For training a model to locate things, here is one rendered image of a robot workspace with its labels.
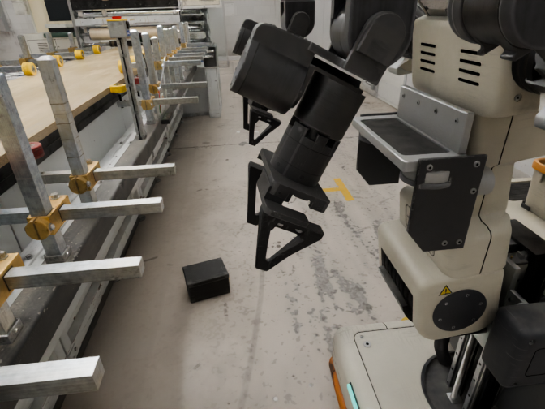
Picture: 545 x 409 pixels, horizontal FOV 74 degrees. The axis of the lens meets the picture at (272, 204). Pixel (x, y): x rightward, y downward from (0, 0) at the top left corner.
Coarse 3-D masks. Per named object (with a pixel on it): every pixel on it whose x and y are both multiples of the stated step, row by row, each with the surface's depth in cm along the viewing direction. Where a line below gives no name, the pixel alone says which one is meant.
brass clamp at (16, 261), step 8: (8, 256) 70; (16, 256) 71; (0, 264) 68; (8, 264) 68; (16, 264) 70; (0, 272) 66; (0, 280) 65; (0, 288) 65; (8, 288) 67; (0, 296) 65; (8, 296) 67; (0, 304) 65
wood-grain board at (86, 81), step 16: (112, 48) 420; (128, 48) 413; (64, 64) 291; (80, 64) 287; (96, 64) 284; (112, 64) 281; (16, 80) 222; (32, 80) 220; (64, 80) 217; (80, 80) 215; (96, 80) 213; (112, 80) 211; (16, 96) 178; (32, 96) 177; (80, 96) 173; (96, 96) 173; (32, 112) 146; (48, 112) 145; (80, 112) 155; (32, 128) 125; (48, 128) 127; (0, 144) 110; (0, 160) 100
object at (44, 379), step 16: (0, 368) 47; (16, 368) 47; (32, 368) 46; (48, 368) 46; (64, 368) 46; (80, 368) 46; (96, 368) 47; (0, 384) 45; (16, 384) 45; (32, 384) 45; (48, 384) 45; (64, 384) 46; (80, 384) 46; (96, 384) 46; (0, 400) 46
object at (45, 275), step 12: (60, 264) 69; (72, 264) 69; (84, 264) 69; (96, 264) 69; (108, 264) 69; (120, 264) 69; (132, 264) 69; (12, 276) 66; (24, 276) 67; (36, 276) 67; (48, 276) 67; (60, 276) 68; (72, 276) 68; (84, 276) 68; (96, 276) 68; (108, 276) 69; (120, 276) 69; (132, 276) 69; (12, 288) 68
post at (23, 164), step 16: (0, 80) 71; (0, 96) 71; (0, 112) 72; (16, 112) 75; (0, 128) 74; (16, 128) 75; (16, 144) 76; (16, 160) 77; (32, 160) 80; (16, 176) 79; (32, 176) 80; (32, 192) 81; (32, 208) 83; (48, 208) 85; (48, 240) 87; (64, 240) 91
